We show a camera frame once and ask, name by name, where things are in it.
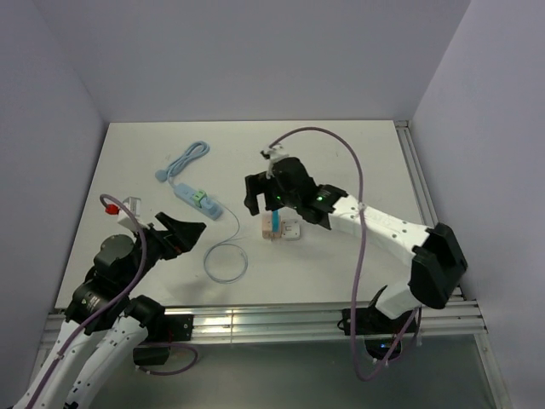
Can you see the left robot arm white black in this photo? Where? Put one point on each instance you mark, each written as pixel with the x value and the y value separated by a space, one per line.
pixel 103 324

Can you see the blue plug adapter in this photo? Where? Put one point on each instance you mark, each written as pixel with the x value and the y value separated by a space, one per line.
pixel 275 222

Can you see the aluminium rail frame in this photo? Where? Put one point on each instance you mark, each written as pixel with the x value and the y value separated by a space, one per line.
pixel 294 356
pixel 421 191

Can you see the pink cube socket adapter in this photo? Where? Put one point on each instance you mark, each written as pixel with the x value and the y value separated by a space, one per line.
pixel 266 228

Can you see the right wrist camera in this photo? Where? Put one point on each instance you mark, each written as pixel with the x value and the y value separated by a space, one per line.
pixel 273 155

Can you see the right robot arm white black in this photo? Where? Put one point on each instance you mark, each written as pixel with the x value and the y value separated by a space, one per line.
pixel 335 209

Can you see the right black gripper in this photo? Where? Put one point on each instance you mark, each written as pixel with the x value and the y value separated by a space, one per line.
pixel 255 185

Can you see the green plug adapter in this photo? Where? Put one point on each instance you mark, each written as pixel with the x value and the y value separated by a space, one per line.
pixel 198 196

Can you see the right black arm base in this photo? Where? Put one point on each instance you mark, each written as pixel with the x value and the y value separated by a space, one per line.
pixel 370 322

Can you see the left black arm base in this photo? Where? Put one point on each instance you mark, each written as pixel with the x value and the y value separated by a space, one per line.
pixel 171 328

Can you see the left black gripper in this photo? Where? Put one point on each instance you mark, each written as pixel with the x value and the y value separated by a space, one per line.
pixel 180 236

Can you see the light blue charger with cable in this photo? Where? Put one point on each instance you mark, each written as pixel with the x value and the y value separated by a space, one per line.
pixel 228 242

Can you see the aluminium front rail frame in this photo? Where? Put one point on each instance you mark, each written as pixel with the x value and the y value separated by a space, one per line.
pixel 294 356

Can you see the light blue power strip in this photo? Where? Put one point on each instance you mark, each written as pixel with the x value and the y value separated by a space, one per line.
pixel 209 208

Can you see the aluminium right rail frame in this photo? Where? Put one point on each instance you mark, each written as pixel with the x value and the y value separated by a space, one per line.
pixel 421 191

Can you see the white plug adapter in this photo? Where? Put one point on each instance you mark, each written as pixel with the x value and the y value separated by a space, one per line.
pixel 290 229

